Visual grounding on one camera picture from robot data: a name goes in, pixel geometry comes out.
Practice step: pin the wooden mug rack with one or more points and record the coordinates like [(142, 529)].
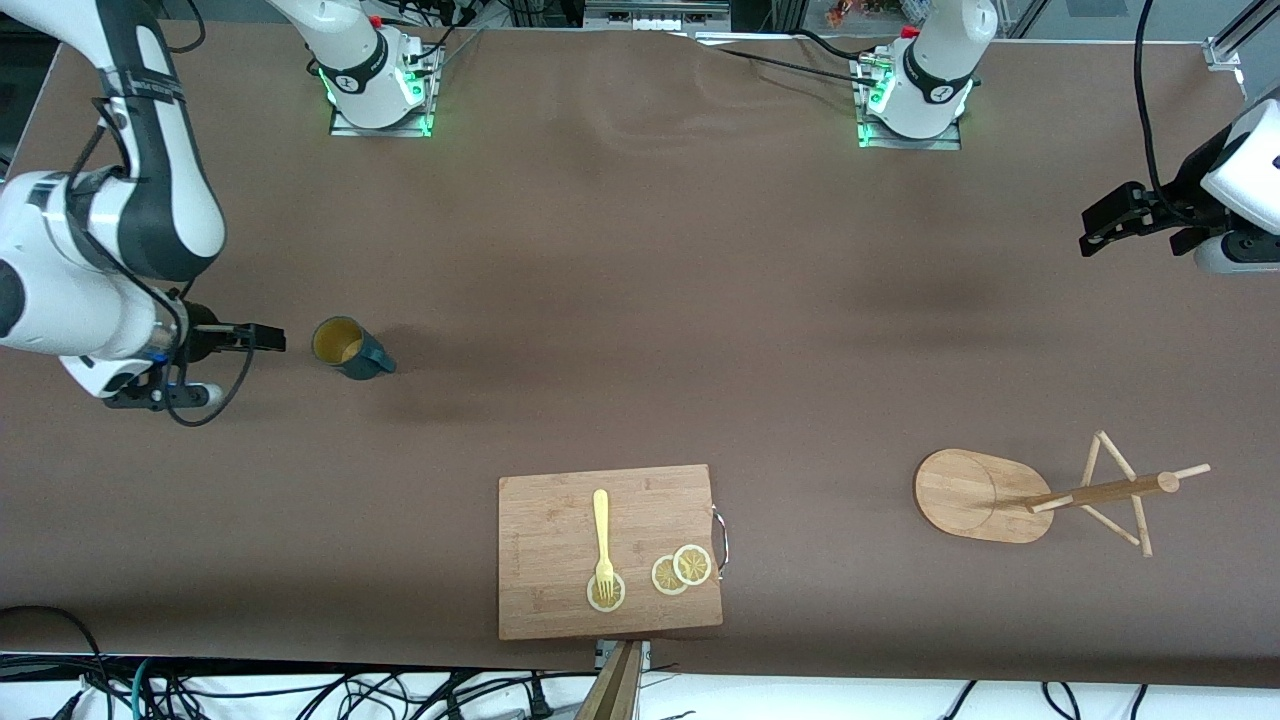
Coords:
[(965, 495)]

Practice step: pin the wooden cutting board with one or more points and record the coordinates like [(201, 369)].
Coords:
[(550, 540)]

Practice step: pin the colourful toy pile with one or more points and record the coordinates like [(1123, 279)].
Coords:
[(850, 12)]

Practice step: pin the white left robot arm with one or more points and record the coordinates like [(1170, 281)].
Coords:
[(930, 70)]

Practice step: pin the lemon slice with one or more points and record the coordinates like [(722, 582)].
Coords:
[(616, 598), (693, 565), (662, 578)]

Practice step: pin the aluminium frame profile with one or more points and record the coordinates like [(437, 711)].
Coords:
[(1225, 50)]

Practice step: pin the brown table cover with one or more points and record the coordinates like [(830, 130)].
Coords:
[(640, 300)]

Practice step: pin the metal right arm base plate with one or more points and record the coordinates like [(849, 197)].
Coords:
[(380, 129)]

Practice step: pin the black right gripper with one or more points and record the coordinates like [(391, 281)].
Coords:
[(203, 337)]

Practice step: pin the grey power strip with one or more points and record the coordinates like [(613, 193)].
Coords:
[(655, 15)]

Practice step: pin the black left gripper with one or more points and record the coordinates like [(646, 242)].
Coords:
[(1176, 196)]

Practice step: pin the dark green ribbed mug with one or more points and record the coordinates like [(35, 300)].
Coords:
[(337, 343)]

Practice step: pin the metal mounting bracket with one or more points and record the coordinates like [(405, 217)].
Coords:
[(645, 655)]

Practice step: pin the yellow plastic fork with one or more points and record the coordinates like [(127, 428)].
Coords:
[(601, 520)]

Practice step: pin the wooden beam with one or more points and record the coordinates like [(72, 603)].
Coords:
[(618, 690)]

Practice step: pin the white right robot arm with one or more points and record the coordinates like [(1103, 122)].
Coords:
[(60, 230)]

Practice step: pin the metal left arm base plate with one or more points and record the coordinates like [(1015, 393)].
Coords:
[(905, 143)]

